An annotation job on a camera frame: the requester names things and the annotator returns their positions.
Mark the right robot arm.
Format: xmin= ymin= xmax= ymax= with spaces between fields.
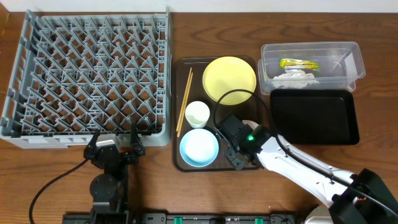
xmin=215 ymin=114 xmax=397 ymax=223

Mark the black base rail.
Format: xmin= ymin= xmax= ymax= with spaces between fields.
xmin=62 ymin=213 xmax=296 ymax=224

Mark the white paper napkin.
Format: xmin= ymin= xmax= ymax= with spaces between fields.
xmin=272 ymin=69 xmax=320 ymax=89

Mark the black rectangular tray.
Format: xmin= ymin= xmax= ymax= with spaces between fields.
xmin=270 ymin=89 xmax=360 ymax=145

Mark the green snack wrapper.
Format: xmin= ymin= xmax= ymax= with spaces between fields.
xmin=279 ymin=58 xmax=319 ymax=71

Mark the wooden chopstick left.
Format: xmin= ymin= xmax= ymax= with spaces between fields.
xmin=176 ymin=68 xmax=193 ymax=136

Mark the pink bowl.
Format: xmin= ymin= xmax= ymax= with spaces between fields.
xmin=243 ymin=120 xmax=258 ymax=129

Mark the white cup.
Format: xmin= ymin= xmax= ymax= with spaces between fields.
xmin=185 ymin=101 xmax=210 ymax=129

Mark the dark brown serving tray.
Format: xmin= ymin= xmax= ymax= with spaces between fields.
xmin=171 ymin=57 xmax=267 ymax=172

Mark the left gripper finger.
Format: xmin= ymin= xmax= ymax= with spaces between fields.
xmin=86 ymin=129 xmax=100 ymax=149
xmin=130 ymin=123 xmax=140 ymax=147

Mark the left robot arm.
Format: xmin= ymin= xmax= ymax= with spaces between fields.
xmin=83 ymin=123 xmax=146 ymax=223

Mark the light blue bowl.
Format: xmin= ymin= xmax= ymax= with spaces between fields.
xmin=179 ymin=129 xmax=220 ymax=167

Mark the clear plastic waste bin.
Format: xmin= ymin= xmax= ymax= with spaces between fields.
xmin=258 ymin=42 xmax=366 ymax=95

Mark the yellow round plate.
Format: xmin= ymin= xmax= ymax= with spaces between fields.
xmin=202 ymin=57 xmax=257 ymax=101

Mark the grey plastic dishwasher rack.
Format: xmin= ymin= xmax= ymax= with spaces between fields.
xmin=1 ymin=11 xmax=172 ymax=149

